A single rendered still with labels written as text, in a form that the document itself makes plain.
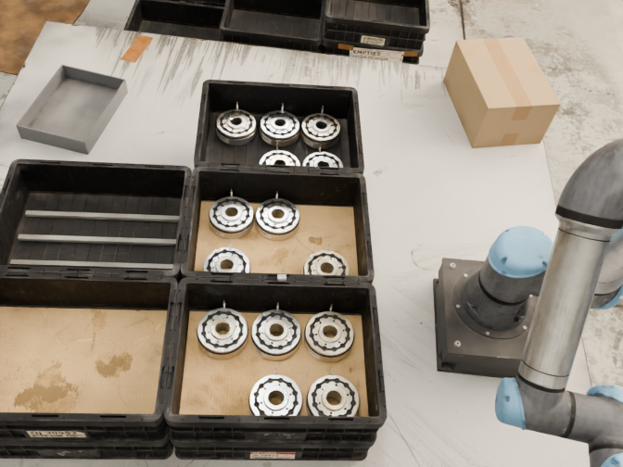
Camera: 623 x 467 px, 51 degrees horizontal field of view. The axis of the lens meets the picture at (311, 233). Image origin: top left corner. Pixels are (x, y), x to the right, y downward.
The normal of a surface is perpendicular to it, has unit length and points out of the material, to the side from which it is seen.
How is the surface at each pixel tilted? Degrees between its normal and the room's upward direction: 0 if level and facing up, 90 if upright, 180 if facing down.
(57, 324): 0
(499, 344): 3
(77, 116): 0
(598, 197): 53
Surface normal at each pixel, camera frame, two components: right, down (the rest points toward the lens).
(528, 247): -0.08, -0.60
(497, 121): 0.17, 0.80
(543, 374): -0.37, 0.16
